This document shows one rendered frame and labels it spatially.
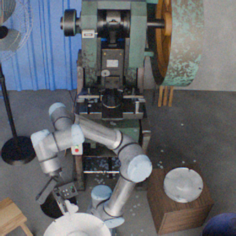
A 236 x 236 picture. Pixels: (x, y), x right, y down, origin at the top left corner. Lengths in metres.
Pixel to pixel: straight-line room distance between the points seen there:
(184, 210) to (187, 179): 0.24
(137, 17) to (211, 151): 1.67
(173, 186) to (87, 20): 1.25
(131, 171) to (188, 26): 0.80
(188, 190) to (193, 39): 1.06
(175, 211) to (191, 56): 1.03
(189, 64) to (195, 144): 1.47
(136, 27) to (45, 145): 1.01
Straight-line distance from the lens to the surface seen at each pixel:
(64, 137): 1.10
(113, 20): 1.84
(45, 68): 3.47
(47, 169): 1.11
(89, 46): 1.88
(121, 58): 1.98
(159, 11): 2.26
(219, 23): 3.42
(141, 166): 1.34
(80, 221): 1.20
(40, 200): 1.12
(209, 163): 2.90
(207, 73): 3.69
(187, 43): 1.62
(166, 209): 2.06
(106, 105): 2.08
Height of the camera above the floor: 2.07
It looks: 40 degrees down
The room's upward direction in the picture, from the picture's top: 2 degrees clockwise
